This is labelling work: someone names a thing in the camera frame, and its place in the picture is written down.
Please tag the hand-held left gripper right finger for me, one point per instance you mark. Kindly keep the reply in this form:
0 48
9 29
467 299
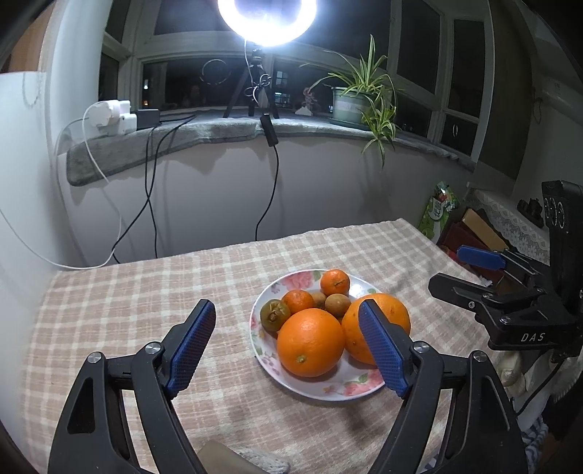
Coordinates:
382 351

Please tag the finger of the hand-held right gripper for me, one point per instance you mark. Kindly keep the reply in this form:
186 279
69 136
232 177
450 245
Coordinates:
478 256
455 289

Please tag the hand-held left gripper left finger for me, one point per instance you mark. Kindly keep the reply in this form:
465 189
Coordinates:
193 346

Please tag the large orange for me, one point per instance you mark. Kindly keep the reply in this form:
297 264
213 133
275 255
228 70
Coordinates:
391 314

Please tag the brown kiwi fruit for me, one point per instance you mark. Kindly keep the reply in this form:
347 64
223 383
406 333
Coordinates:
337 304
273 315
319 300

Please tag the medium orange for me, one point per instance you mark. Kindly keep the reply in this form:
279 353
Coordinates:
309 339

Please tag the white floral plate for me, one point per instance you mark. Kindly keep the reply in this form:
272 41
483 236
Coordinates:
314 387

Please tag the small mandarin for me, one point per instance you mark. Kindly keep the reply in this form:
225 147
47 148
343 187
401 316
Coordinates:
335 282
297 301

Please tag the dark red box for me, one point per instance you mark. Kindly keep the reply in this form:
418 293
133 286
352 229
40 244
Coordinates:
457 244

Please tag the brown cardboard box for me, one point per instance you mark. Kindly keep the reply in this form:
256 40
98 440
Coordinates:
483 228

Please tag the beige cloth bundle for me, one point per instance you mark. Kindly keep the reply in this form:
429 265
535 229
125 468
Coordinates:
512 369

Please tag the side table with lace cloth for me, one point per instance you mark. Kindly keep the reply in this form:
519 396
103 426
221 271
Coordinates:
505 218

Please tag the green snack bag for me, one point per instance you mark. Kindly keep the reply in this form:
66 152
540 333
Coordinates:
435 218

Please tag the dark tea set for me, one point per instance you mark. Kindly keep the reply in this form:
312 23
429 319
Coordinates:
530 208

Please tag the pink checkered tablecloth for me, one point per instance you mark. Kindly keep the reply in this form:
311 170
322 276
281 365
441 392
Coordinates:
136 296

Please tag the blue checkered cloth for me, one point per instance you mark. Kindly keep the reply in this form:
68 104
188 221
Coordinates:
533 440

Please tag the potted spider plant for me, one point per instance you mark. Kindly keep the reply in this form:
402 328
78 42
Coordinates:
348 107

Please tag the grey windowsill mat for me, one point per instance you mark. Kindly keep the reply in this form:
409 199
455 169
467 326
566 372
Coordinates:
182 136

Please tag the small potted plant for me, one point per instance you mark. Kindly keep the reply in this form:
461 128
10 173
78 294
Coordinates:
306 104

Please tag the black power adapter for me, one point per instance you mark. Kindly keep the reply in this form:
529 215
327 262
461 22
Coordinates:
148 118

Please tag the white charger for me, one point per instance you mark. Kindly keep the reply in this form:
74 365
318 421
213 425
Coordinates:
128 122

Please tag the white power adapter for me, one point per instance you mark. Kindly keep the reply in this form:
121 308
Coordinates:
104 117

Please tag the white refrigerator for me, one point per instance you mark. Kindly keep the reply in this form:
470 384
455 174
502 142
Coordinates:
22 159

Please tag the black tripod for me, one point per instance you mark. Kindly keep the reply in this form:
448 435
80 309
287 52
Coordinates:
256 59

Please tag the wooden cabinet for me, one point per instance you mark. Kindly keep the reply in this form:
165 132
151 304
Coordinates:
29 50

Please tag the white window frame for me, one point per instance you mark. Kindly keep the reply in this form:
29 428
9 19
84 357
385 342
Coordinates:
191 52

